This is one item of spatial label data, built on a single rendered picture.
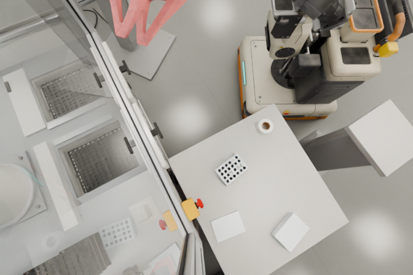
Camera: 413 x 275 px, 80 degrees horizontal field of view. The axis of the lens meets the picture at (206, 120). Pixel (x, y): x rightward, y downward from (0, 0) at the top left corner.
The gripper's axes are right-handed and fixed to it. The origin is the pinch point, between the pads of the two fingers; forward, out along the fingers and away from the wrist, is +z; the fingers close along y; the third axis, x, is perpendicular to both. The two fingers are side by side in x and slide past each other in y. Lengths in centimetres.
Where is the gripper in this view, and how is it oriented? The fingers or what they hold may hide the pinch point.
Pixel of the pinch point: (133, 34)
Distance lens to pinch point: 31.4
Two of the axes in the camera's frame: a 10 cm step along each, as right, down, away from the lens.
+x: 8.6, 3.4, -3.9
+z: -2.9, 9.4, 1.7
